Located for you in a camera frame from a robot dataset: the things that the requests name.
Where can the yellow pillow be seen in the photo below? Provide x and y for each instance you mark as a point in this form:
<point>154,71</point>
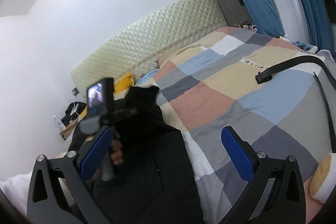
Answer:
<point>123,85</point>

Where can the wooden nightstand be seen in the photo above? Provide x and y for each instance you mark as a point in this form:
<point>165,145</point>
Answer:
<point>65,133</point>

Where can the blue curtain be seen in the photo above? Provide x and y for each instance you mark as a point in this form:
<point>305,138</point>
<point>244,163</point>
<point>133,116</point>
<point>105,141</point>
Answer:
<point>318,24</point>

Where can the black puffer jacket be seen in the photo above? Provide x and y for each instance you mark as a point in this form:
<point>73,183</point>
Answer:
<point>155,183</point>

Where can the cream quilted headboard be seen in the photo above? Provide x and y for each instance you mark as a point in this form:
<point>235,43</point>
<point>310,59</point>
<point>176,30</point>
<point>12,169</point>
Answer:
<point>137,48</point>

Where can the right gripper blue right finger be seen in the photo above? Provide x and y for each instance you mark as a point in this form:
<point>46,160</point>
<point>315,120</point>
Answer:
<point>241,153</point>

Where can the wall power outlet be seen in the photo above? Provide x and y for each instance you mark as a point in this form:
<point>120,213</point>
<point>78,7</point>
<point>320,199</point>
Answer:
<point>75,91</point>

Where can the person left hand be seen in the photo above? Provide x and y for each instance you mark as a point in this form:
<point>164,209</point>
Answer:
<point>116,151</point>

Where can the black bag on nightstand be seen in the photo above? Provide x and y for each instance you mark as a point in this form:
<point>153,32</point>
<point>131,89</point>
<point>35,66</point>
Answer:
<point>72,112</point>

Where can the checkered patchwork duvet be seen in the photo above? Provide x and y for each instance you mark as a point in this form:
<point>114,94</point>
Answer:
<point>211,84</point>

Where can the light blue cloth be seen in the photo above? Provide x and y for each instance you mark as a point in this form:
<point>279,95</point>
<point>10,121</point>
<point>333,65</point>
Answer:
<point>147,76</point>

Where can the white spray bottle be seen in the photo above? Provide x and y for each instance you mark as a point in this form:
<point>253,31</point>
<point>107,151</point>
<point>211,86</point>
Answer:
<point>58,121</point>

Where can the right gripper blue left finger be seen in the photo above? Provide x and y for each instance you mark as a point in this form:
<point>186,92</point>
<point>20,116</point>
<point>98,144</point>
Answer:
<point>94,154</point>

